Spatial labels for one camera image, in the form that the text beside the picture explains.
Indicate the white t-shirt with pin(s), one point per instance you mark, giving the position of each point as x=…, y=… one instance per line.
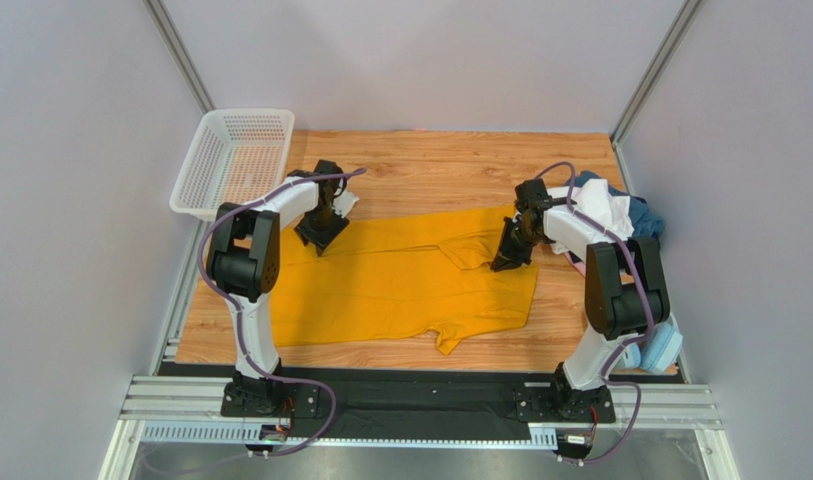
x=569, y=233

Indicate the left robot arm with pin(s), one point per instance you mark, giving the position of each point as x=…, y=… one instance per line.
x=240, y=259

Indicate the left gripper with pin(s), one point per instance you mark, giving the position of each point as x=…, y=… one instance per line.
x=321, y=238

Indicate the pink garment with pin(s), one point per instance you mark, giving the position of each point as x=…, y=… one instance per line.
x=580, y=266

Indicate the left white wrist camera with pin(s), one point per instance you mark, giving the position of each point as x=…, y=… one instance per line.
x=344, y=203

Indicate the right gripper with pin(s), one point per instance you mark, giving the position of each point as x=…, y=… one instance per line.
x=512, y=242

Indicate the light blue headphones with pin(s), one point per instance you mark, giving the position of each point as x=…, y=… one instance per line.
x=657, y=354

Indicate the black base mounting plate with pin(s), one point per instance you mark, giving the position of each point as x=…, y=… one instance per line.
x=393, y=405

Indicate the blue t-shirt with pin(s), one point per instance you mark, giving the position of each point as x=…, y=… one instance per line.
x=646, y=220

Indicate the yellow t-shirt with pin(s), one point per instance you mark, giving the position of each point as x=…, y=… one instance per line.
x=394, y=278

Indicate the white plastic basket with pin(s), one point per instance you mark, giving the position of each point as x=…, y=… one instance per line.
x=236, y=155

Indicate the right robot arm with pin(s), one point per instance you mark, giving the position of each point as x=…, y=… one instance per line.
x=625, y=295

